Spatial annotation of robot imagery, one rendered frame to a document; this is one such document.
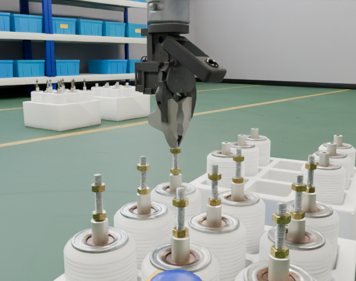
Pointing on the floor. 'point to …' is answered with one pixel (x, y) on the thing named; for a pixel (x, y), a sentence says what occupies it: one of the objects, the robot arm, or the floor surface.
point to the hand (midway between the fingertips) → (178, 140)
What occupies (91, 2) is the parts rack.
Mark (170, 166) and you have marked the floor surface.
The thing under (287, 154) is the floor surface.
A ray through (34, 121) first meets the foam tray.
